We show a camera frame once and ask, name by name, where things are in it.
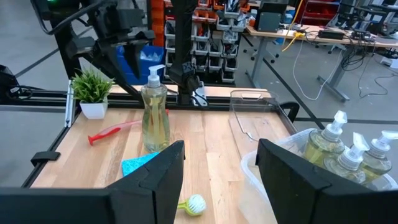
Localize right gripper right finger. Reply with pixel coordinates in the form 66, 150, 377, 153
254, 138, 398, 224

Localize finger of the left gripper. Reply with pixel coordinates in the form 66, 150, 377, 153
123, 40, 147, 80
91, 42, 131, 91

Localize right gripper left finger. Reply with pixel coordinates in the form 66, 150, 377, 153
0, 139, 186, 224

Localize blue rectangular sponge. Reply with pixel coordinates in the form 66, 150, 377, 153
121, 151, 160, 178

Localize yellow-green dish brush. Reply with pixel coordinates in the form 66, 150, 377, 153
177, 194, 208, 217

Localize clear yellow soap pump bottle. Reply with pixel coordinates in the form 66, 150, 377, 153
302, 110, 348, 169
359, 129, 398, 185
322, 131, 371, 185
140, 64, 171, 154

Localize red long-handled brush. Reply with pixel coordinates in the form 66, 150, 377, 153
87, 108, 171, 147

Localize blue storage bin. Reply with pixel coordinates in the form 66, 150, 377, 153
116, 45, 165, 85

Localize green plant in white pot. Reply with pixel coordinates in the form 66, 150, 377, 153
70, 68, 116, 120

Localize red stacked bins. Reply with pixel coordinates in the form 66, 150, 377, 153
150, 0, 166, 48

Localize deep clear plastic bin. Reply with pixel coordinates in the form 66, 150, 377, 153
239, 127, 398, 224

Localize shallow clear plastic tray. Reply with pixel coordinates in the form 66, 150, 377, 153
228, 89, 299, 151

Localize black box on desk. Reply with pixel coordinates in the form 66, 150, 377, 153
254, 0, 292, 34

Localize wooden desk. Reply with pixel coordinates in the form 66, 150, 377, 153
244, 24, 398, 103

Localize red bin shelf rack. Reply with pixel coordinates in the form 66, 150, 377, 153
295, 0, 340, 26

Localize black table frame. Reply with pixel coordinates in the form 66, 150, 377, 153
18, 18, 301, 189

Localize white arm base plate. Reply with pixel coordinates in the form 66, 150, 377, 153
191, 81, 208, 107

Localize white floor cable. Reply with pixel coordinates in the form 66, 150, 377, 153
291, 39, 345, 102

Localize black floor cable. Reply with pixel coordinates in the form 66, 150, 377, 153
357, 46, 398, 100

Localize yellow cable with plug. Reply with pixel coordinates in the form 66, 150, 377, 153
280, 0, 305, 53

